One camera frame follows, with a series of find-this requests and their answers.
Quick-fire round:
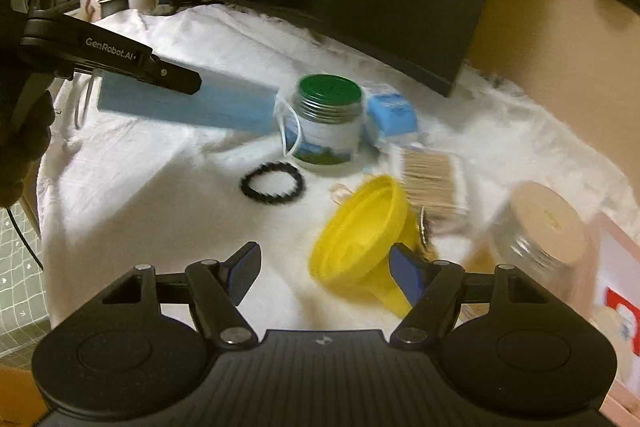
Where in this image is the person's left hand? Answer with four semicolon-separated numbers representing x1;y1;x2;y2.
0;89;56;210

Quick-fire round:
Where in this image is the cardboard storage box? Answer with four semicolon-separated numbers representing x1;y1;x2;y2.
587;211;640;413

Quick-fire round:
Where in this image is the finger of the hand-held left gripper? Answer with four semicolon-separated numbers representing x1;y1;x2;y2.
145;52;202;96

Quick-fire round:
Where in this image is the black cable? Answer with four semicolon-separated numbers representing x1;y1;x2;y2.
4;206;45;269

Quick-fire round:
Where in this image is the small metal object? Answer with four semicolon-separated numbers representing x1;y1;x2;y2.
417;206;437;254

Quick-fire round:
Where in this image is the white fringed cloth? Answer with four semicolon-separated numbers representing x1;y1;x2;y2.
37;3;640;329

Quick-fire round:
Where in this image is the blue face mask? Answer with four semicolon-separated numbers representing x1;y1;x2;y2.
96;56;303;158

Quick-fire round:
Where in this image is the toothpick container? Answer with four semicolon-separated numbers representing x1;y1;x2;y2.
394;146;472;229

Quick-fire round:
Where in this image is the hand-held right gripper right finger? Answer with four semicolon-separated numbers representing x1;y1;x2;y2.
389;243;551;348

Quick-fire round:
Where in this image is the wooden lid glass jar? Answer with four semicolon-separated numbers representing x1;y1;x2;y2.
486;180;599;310

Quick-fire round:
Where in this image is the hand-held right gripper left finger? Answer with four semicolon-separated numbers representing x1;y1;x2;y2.
102;242;262;348

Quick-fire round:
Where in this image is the yellow funnel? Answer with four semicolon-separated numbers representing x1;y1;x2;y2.
308;174;437;319

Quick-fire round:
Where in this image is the black beaded bracelet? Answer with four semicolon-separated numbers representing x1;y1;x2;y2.
239;160;306;207

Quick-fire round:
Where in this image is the blue tissue packet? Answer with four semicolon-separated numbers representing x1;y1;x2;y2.
364;81;422;146

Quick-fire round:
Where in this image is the green lid glass jar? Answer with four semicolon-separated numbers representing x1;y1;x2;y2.
276;74;364;171

